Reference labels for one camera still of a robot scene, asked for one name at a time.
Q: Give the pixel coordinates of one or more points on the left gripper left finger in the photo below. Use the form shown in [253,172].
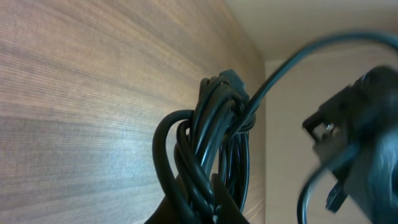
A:
[172,212]

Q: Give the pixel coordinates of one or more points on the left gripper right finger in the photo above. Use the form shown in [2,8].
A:
[226,211]

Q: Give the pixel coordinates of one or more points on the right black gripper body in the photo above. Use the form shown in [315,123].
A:
[340,128]

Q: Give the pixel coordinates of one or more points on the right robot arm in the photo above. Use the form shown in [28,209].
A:
[377,199]

